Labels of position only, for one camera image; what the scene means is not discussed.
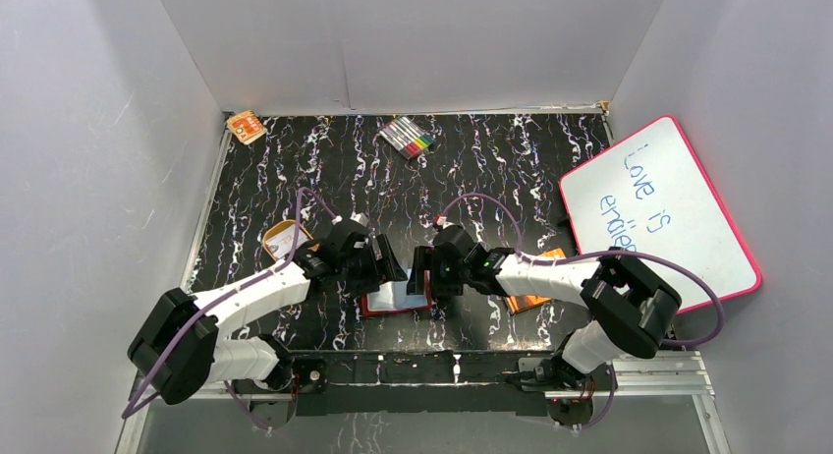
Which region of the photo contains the pack of coloured markers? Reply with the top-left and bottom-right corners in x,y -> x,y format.
378,116 -> 435,160

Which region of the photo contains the pink framed whiteboard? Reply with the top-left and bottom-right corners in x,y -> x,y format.
559,116 -> 762,299

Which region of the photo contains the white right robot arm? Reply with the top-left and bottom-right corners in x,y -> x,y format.
407,225 -> 682,389

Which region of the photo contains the silver VIP card stack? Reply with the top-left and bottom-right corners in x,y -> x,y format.
264,230 -> 294,260

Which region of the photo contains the red leather card holder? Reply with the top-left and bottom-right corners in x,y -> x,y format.
361,268 -> 433,316

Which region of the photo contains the orange paperback book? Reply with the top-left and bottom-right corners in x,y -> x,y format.
503,248 -> 566,314

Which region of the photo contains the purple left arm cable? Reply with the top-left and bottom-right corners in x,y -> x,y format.
121,186 -> 340,432

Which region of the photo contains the small orange card box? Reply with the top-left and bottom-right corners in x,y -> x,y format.
226,110 -> 266,144

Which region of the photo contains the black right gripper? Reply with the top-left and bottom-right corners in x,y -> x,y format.
404,246 -> 470,296

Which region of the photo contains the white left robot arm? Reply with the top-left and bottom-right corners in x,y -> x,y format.
127,218 -> 408,405

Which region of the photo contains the black aluminium base frame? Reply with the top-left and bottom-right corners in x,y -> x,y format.
130,350 -> 717,429

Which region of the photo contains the yellow oval tray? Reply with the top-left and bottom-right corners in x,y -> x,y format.
261,219 -> 313,261

